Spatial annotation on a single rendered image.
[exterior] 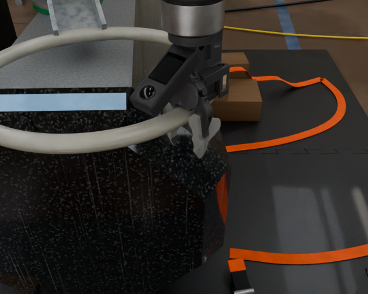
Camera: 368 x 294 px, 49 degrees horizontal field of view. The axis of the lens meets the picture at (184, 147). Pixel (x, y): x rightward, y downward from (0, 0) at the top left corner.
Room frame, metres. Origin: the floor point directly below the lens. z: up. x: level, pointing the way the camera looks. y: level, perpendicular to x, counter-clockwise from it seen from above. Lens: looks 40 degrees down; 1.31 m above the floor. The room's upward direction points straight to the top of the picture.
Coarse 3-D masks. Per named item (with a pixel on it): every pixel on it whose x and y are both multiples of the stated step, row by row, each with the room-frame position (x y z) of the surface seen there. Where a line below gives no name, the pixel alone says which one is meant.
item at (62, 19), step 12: (48, 0) 0.97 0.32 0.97; (60, 0) 1.04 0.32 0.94; (72, 0) 1.05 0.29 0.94; (84, 0) 1.05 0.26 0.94; (96, 0) 0.99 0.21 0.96; (60, 12) 1.00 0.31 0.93; (72, 12) 1.00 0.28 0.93; (84, 12) 1.01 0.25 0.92; (96, 12) 0.97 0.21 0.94; (60, 24) 0.95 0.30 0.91; (72, 24) 0.96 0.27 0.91; (84, 24) 0.96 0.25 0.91; (96, 24) 0.96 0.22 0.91
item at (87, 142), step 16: (64, 32) 0.89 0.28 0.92; (80, 32) 0.90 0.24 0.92; (96, 32) 0.90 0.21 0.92; (112, 32) 0.91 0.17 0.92; (128, 32) 0.90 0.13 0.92; (144, 32) 0.89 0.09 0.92; (160, 32) 0.88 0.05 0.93; (16, 48) 0.80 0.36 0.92; (32, 48) 0.83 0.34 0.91; (0, 64) 0.75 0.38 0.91; (176, 112) 0.52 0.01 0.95; (192, 112) 0.53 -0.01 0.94; (0, 128) 0.48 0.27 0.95; (128, 128) 0.48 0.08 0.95; (144, 128) 0.48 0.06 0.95; (160, 128) 0.49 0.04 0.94; (176, 128) 0.51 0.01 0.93; (0, 144) 0.47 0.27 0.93; (16, 144) 0.46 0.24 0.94; (32, 144) 0.45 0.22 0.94; (48, 144) 0.45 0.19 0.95; (64, 144) 0.45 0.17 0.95; (80, 144) 0.45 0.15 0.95; (96, 144) 0.45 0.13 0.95; (112, 144) 0.45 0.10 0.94; (128, 144) 0.46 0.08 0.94
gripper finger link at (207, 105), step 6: (204, 96) 0.52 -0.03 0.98; (204, 102) 0.51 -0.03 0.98; (198, 108) 0.51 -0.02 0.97; (204, 108) 0.50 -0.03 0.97; (210, 108) 0.51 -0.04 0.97; (204, 114) 0.50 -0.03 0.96; (210, 114) 0.51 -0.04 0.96; (204, 120) 0.50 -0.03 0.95; (210, 120) 0.51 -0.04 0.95; (204, 126) 0.50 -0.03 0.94; (204, 132) 0.50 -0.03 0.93
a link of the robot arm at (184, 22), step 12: (168, 12) 0.53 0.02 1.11; (180, 12) 0.52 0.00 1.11; (192, 12) 0.52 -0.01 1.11; (204, 12) 0.52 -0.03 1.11; (216, 12) 0.53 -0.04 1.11; (168, 24) 0.53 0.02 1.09; (180, 24) 0.52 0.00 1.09; (192, 24) 0.52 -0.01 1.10; (204, 24) 0.52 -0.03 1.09; (216, 24) 0.53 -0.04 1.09; (180, 36) 0.52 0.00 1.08; (192, 36) 0.52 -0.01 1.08; (204, 36) 0.52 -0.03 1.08
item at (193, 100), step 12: (168, 36) 0.55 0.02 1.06; (216, 36) 0.55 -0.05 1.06; (192, 48) 0.54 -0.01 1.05; (204, 48) 0.56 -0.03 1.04; (216, 48) 0.57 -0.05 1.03; (204, 60) 0.56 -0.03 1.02; (216, 60) 0.57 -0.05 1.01; (192, 72) 0.54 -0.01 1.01; (204, 72) 0.54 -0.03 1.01; (216, 72) 0.55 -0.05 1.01; (228, 72) 0.57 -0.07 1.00; (192, 84) 0.52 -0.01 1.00; (204, 84) 0.53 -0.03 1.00; (216, 84) 0.56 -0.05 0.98; (228, 84) 0.57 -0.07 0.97; (180, 96) 0.53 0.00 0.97; (192, 96) 0.52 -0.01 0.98; (192, 108) 0.51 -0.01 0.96
